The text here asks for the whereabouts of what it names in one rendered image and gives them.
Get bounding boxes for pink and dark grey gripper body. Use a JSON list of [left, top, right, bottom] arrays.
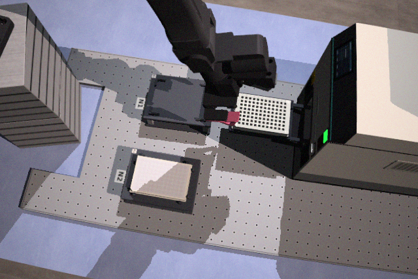
[[202, 68, 238, 121]]

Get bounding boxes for white label with black n2 text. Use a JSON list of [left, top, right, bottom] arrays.
[[114, 169, 127, 184]]

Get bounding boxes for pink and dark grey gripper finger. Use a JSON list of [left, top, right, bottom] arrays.
[[206, 111, 240, 125]]

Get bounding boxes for white label with n1 text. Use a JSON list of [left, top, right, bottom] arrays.
[[135, 97, 146, 110]]

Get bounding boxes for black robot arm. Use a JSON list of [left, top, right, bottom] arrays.
[[0, 0, 278, 97]]

